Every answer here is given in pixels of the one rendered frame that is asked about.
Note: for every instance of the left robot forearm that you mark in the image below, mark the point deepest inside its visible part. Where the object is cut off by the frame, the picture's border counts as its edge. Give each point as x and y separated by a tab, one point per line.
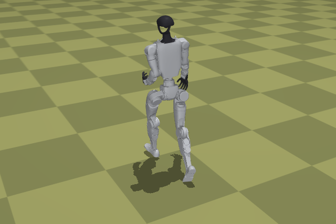
150	80

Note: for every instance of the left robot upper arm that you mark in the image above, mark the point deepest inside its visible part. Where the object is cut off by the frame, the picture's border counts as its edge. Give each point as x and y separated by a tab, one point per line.
150	51

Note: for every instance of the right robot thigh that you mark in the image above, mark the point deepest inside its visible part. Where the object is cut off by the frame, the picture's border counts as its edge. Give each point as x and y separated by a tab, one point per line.
179	108

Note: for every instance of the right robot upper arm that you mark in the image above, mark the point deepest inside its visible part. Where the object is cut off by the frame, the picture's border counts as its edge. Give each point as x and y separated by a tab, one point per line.
185	46

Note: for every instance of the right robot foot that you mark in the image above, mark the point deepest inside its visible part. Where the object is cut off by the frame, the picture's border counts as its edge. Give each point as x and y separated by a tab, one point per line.
189	174

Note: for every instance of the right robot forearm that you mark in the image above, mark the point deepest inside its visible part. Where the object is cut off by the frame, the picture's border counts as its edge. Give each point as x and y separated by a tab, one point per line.
184	70

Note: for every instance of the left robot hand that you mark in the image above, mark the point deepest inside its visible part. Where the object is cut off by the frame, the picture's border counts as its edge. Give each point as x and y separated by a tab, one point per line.
143	76

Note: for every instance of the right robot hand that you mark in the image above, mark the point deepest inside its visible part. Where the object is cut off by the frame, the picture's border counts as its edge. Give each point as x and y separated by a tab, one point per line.
183	82

